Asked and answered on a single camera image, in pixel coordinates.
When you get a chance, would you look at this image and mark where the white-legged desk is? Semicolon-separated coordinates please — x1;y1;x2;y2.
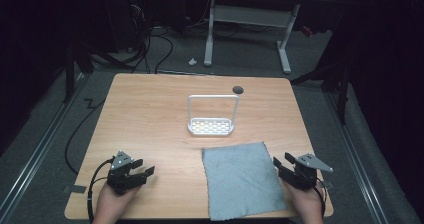
202;0;345;76

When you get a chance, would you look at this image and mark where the black metal stand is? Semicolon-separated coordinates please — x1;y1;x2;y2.
289;47;354;126
61;37;96;104

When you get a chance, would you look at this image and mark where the white rack with handle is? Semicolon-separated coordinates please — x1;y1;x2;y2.
186;94;240;137

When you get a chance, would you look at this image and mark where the grey-blue cloth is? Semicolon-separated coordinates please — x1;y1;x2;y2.
201;141;288;222

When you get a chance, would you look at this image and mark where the bundle of black cables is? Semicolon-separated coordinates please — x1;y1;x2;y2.
89;0;175;75

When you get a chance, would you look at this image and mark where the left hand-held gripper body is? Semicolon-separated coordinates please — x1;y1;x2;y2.
106;150;148;196

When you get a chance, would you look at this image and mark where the black floor cable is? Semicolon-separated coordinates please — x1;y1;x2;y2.
64;97;107;176

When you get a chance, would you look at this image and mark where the metal floor rail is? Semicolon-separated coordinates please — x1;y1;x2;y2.
0;72;86;222
325;91;390;224

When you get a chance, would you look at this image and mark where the red object under desk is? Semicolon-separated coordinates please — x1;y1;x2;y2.
300;25;315;38

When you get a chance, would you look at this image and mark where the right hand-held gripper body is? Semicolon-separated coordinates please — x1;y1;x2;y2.
279;153;334;191

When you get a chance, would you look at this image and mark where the person's right hand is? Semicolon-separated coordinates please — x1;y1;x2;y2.
282;179;325;224

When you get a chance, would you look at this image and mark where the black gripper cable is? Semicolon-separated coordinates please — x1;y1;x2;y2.
86;157;116;224
312;175;327;218

